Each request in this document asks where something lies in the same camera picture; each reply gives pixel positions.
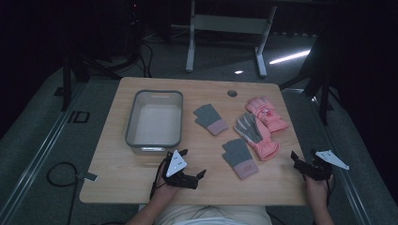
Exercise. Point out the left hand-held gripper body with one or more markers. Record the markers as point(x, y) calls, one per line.
point(176, 165)

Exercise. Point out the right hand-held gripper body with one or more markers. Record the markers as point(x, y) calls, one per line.
point(319, 170)

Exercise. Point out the pink ski glove grey palm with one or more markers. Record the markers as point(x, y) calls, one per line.
point(263, 141)

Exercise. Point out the grey plastic storage bin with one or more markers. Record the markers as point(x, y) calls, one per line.
point(156, 125)

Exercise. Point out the grey knit glove pink cuff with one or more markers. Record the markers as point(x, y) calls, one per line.
point(239, 157)
point(209, 118)

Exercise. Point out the pink ski glove printed back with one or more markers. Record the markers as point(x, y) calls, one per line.
point(266, 112)

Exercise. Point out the person's right hand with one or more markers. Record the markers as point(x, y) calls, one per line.
point(317, 189)

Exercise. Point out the person's left hand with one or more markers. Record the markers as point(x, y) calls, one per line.
point(164, 191)

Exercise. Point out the person's light clothing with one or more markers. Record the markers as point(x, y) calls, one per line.
point(212, 215)

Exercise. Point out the black metal stand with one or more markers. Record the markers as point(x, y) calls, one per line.
point(324, 93)
point(66, 84)

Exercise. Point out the small white plug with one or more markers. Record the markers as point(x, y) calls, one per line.
point(89, 177)

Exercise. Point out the metal floor rail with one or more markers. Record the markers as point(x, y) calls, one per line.
point(40, 150)
point(341, 175)

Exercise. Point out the white metal desk frame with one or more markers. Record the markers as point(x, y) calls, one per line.
point(230, 24)

